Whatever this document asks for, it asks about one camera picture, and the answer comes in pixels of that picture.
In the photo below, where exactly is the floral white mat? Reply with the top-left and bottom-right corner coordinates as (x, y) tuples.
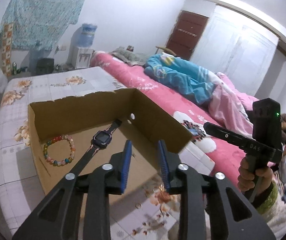
(0, 67), (216, 239)

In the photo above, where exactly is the blue water bottle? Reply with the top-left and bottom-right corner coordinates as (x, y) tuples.
(77, 23), (97, 48)

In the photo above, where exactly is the grey green pillow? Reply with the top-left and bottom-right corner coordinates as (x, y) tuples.
(110, 47), (147, 65)

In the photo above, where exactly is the blue cartoon quilt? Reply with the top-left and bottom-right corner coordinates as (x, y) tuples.
(144, 54), (216, 106)

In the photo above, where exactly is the white fluffy blanket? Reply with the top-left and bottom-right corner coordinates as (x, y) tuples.
(263, 194), (286, 239)

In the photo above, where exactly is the black bin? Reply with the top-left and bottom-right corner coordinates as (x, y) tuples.
(36, 58), (54, 75)

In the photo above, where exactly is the dark red door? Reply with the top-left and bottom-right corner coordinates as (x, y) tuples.
(166, 10), (209, 60)

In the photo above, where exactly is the multicolour bead bracelet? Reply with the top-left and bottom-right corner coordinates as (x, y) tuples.
(43, 134), (77, 168)

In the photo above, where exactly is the teal patterned wall cloth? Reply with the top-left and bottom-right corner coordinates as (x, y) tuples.
(0, 0), (86, 75)

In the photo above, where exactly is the dark blue smart watch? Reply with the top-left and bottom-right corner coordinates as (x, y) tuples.
(70, 119), (122, 176)

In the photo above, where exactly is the brown cardboard box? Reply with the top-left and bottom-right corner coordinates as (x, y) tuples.
(28, 88), (191, 203)

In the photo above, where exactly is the pink quilt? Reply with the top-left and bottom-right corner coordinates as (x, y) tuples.
(209, 72), (258, 138)

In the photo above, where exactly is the person's right hand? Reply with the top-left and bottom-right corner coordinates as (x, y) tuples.
(237, 157), (273, 196)

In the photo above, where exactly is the white water dispenser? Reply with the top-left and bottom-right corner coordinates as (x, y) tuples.
(71, 46), (95, 69)

